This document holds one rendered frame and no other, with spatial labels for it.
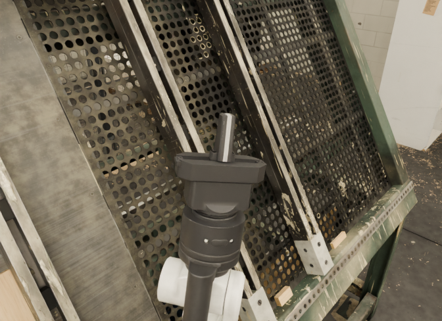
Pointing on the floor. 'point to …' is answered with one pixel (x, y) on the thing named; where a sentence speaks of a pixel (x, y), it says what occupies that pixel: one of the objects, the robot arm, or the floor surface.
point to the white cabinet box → (415, 70)
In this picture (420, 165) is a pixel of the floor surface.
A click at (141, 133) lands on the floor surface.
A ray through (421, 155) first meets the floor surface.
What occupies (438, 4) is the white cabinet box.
